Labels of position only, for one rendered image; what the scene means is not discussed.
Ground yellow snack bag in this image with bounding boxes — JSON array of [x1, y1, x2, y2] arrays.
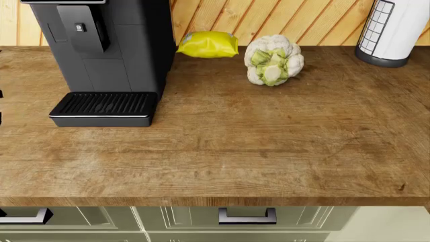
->
[[175, 30, 240, 59]]

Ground white cauliflower head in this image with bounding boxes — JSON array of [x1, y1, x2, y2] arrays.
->
[[243, 34, 305, 87]]

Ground green cabinet drawer front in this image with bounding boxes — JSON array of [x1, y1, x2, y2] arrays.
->
[[0, 206, 141, 232], [133, 206, 359, 232]]

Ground black coffee machine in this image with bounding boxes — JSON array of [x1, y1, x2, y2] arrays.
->
[[19, 0, 178, 128]]

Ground white paper towel roll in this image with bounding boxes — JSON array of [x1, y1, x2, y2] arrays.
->
[[361, 0, 430, 61]]

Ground black drawer handle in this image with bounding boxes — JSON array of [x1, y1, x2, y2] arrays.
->
[[0, 207, 54, 225], [218, 207, 277, 225]]

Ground black wire towel holder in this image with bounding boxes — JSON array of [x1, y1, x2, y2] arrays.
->
[[354, 0, 411, 69]]

